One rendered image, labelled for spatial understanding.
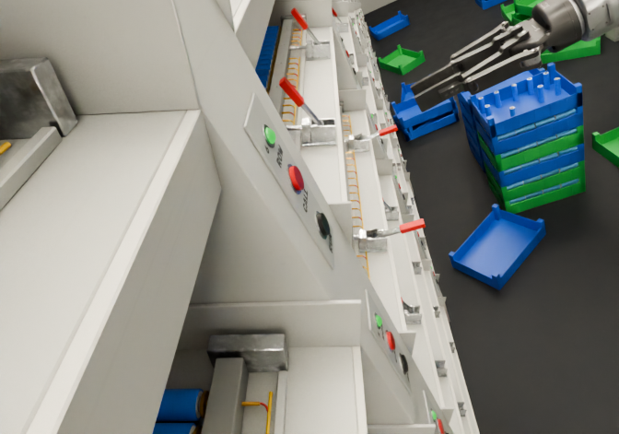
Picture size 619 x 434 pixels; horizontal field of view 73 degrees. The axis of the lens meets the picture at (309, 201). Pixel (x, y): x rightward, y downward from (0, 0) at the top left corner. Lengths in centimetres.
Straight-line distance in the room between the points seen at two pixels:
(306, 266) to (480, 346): 133
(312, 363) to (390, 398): 11
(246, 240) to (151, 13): 12
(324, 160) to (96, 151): 33
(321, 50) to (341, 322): 53
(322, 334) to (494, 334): 129
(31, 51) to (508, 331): 150
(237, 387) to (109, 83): 18
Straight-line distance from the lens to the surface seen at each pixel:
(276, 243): 23
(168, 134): 17
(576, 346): 154
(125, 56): 19
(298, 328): 29
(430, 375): 74
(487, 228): 184
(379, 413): 42
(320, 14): 89
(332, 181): 44
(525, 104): 174
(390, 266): 61
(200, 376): 32
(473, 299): 165
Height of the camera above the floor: 136
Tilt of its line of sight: 36 degrees down
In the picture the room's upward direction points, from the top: 30 degrees counter-clockwise
